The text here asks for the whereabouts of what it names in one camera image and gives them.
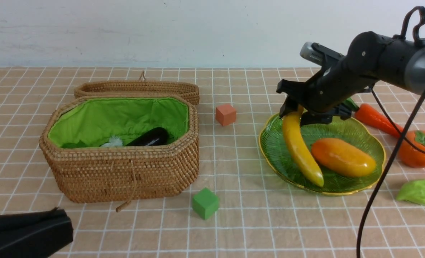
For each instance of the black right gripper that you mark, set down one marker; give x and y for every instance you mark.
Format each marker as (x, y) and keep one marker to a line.
(323, 94)

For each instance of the white radish with leaves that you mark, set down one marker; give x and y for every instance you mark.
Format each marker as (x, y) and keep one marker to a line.
(113, 141)

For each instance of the woven wicker basket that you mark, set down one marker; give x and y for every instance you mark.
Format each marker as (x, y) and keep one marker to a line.
(88, 175)

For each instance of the green bitter gourd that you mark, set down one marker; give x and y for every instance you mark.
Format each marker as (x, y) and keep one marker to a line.
(413, 191)

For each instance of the orange foam cube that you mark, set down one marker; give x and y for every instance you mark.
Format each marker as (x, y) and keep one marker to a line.
(225, 114)

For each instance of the green glass leaf plate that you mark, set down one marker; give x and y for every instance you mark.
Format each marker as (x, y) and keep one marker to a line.
(274, 150)

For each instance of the yellow banana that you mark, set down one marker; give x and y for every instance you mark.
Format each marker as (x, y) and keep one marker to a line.
(300, 153)

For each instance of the green foam cube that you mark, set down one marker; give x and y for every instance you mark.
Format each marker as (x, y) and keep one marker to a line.
(205, 203)

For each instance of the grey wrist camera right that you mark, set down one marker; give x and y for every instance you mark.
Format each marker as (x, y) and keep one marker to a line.
(317, 53)

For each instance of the wicker basket lid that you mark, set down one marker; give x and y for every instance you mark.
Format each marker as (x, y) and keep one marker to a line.
(188, 91)

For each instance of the beige checkered tablecloth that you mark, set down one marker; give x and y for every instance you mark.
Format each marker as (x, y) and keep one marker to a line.
(259, 215)

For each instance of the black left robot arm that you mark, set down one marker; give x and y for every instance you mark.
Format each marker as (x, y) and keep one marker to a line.
(35, 234)

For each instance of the purple eggplant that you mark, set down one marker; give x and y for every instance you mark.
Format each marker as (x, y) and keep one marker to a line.
(154, 137)

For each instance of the orange persimmon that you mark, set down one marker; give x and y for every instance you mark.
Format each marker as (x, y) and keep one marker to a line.
(412, 153)

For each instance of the orange yellow mango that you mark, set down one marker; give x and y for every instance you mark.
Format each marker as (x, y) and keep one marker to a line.
(342, 157)

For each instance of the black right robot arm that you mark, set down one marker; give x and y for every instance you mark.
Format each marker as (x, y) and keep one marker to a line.
(370, 58)

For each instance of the orange carrot with leaves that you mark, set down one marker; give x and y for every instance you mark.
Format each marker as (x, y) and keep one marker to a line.
(366, 114)

